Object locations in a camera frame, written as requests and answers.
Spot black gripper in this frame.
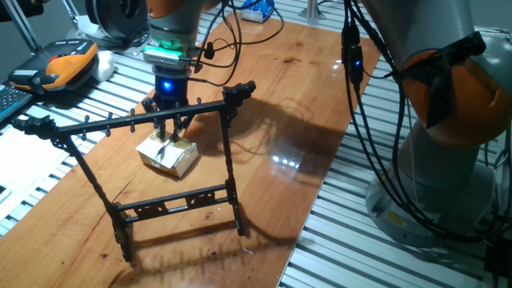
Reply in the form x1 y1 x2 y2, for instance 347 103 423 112
142 68 193 142

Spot brown calligraphy brush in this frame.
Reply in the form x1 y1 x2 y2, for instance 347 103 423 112
157 131 179 160

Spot black carved pen rack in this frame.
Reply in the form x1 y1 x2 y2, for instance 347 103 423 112
10 80 257 263

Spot gold white tissue pack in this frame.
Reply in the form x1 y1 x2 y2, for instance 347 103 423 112
134 130 200 179

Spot white cloth lump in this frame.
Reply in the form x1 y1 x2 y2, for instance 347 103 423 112
90 50 116 82

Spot orange black teach pendant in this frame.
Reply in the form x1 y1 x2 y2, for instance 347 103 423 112
7 38 99 95

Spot black round device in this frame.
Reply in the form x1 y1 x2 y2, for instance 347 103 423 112
84 0 151 47

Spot wooden board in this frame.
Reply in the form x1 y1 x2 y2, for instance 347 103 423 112
0 10 381 288

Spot blue tissue pack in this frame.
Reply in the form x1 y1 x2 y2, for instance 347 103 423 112
238 0 276 24

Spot black keyboard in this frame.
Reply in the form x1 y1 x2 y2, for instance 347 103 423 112
0 83 33 123

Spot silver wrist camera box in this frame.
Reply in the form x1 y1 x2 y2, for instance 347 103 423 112
142 45 192 70

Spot thin black wrist cables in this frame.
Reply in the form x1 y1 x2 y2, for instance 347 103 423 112
191 0 285 87

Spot aluminium frame bar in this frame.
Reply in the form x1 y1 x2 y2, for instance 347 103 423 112
3 0 43 55

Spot metal post base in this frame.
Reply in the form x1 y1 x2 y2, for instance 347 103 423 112
298 0 326 21

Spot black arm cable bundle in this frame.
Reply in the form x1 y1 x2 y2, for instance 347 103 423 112
342 0 491 243

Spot black arm strap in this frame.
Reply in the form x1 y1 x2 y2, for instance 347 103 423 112
403 31 487 129

